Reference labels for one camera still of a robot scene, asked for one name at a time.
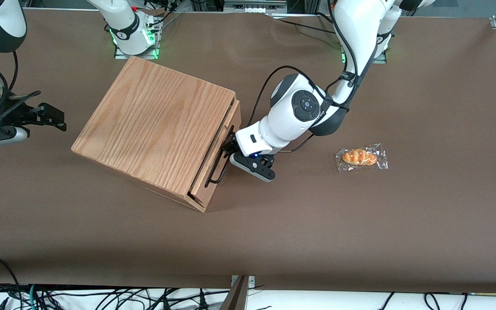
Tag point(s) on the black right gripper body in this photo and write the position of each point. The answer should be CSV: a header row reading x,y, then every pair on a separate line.
x,y
20,115

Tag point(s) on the wooden drawer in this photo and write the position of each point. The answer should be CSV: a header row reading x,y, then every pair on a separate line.
x,y
213,172

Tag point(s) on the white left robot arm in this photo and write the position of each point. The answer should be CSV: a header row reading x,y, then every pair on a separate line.
x,y
360,26

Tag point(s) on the wooden drawer cabinet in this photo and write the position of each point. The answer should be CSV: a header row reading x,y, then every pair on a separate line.
x,y
153,125

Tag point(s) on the plastic wrapped bread roll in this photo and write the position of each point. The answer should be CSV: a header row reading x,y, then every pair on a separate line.
x,y
360,157

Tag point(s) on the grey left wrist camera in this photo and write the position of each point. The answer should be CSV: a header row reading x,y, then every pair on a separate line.
x,y
252,165

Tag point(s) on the aluminium frame rail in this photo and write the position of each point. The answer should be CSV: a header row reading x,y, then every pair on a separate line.
x,y
254,6

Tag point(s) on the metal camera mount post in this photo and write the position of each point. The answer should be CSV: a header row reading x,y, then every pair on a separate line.
x,y
237,297

